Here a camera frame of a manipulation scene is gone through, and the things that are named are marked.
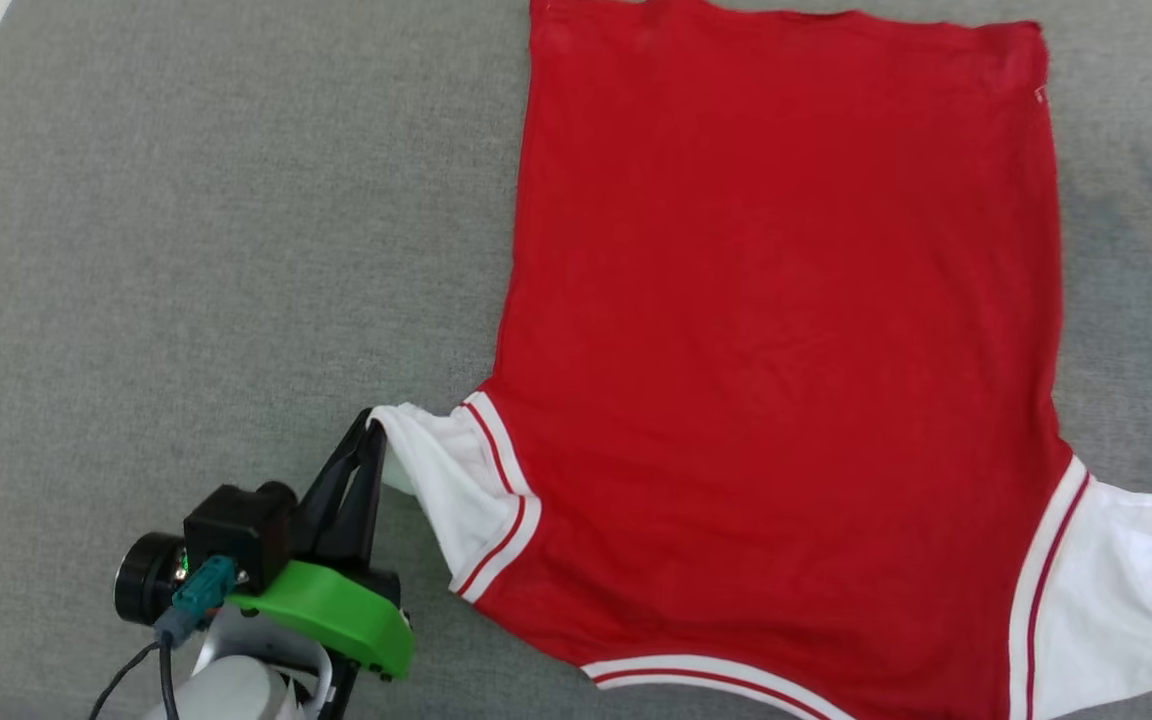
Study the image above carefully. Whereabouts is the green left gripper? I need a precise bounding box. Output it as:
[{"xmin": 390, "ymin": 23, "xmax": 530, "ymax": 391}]
[{"xmin": 113, "ymin": 408, "xmax": 416, "ymax": 684}]

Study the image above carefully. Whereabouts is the black left camera cable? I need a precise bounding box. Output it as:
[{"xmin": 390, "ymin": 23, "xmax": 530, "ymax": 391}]
[{"xmin": 86, "ymin": 638, "xmax": 183, "ymax": 720}]

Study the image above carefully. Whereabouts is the red and white jersey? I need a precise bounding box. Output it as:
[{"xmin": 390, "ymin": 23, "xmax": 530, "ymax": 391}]
[{"xmin": 367, "ymin": 0, "xmax": 1152, "ymax": 720}]

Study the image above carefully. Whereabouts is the teal left camera connector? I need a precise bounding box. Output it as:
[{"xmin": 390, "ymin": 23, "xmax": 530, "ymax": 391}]
[{"xmin": 153, "ymin": 555, "xmax": 240, "ymax": 647}]

